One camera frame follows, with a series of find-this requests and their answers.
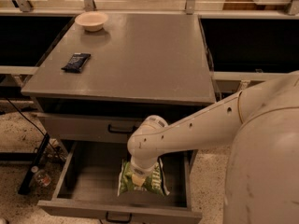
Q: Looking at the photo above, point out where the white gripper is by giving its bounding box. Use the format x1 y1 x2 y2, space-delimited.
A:
130 156 157 187

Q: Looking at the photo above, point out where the green jalapeno chip bag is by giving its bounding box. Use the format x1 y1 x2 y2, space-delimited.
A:
118 159 169 196

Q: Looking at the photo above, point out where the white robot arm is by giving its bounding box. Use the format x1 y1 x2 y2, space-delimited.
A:
128 72 299 224

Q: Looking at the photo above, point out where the open lower grey drawer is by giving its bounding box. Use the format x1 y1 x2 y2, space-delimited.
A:
38 142 202 224

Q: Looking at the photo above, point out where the closed upper grey drawer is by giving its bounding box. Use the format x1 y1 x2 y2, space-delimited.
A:
36 112 209 149

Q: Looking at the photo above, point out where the grey drawer cabinet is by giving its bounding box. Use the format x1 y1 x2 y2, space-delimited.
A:
21 12 217 224

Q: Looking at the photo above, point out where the plastic bottle on floor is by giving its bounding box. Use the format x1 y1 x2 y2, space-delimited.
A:
31 166 51 187

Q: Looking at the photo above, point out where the black bar on floor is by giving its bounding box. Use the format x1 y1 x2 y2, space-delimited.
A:
18 133 50 195

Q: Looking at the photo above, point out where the dark blue snack packet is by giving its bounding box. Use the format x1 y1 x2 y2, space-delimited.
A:
62 53 91 73

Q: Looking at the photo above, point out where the white paper bowl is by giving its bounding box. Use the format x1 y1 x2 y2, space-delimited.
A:
75 11 108 32

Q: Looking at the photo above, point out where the black lower drawer handle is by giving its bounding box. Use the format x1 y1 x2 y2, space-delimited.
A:
105 212 133 224

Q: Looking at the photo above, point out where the black drawer handle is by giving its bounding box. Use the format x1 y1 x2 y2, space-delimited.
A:
105 212 133 224
107 124 136 134

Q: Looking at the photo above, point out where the black upper drawer handle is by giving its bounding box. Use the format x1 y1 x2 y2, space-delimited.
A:
107 124 136 134

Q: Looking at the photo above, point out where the black cable on floor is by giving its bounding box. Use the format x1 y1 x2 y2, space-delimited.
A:
4 97 64 163

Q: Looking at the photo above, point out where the grey metal rail frame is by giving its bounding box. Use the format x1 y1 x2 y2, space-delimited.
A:
0 0 299 87

